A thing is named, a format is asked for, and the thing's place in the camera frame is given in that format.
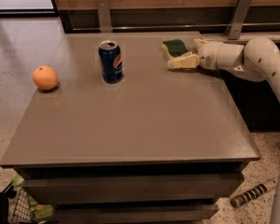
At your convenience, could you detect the black white striped handle tool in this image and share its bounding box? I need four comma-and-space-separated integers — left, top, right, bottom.
230, 178, 277, 208

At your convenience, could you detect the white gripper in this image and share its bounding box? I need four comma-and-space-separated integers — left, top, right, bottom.
167, 38, 223, 70

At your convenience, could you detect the blue Pepsi can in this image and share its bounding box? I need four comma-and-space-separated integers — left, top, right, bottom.
98, 40, 123, 83

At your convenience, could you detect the orange fruit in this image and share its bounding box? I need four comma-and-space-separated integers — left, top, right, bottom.
33, 65, 58, 91

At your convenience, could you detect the grey drawer cabinet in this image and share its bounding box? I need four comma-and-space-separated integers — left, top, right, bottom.
1, 34, 260, 224

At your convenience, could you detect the green and yellow sponge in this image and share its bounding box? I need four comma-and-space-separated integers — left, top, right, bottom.
161, 39, 189, 60

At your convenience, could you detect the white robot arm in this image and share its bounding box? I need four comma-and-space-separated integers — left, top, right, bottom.
167, 36, 280, 224

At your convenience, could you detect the metal bracket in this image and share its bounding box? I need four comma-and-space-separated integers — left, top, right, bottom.
95, 0, 112, 33
226, 0, 252, 40

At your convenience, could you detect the left metal bracket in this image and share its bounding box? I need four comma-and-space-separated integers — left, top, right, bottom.
95, 0, 112, 33

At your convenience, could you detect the black bag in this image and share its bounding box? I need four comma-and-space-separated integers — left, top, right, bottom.
0, 184, 16, 224

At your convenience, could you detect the green snack bag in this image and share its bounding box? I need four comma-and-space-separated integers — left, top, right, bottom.
11, 175, 54, 224

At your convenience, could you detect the metal rail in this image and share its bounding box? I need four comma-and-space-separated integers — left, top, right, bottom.
72, 21, 280, 32

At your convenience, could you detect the right metal bracket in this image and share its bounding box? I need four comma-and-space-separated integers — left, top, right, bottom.
226, 0, 252, 40

